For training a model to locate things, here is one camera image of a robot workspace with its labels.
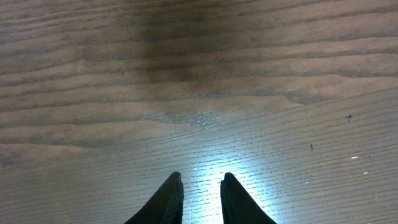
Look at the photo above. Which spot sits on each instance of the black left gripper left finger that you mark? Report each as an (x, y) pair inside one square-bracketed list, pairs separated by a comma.
[(165, 206)]

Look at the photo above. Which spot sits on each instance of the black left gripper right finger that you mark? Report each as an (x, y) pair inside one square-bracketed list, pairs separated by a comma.
[(238, 207)]

